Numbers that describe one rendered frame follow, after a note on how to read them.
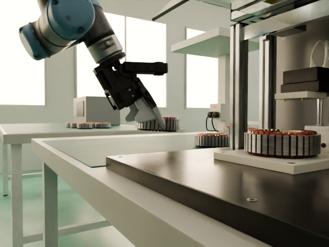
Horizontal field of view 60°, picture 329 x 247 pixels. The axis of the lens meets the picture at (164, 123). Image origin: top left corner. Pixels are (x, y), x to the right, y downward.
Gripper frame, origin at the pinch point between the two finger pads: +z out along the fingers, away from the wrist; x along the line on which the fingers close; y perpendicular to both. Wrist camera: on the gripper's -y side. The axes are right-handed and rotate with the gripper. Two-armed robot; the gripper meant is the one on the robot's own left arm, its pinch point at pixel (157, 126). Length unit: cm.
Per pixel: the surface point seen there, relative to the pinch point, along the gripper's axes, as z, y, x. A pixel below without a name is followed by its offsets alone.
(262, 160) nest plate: 4.5, -0.8, 36.7
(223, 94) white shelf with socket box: 17, -58, -66
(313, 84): 0.6, -16.4, 34.2
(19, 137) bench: -14, 42, -92
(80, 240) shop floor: 65, 51, -128
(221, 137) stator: 12.7, -14.8, -1.1
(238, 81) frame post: -1.8, -17.9, 13.6
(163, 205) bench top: -0.6, 14.7, 40.7
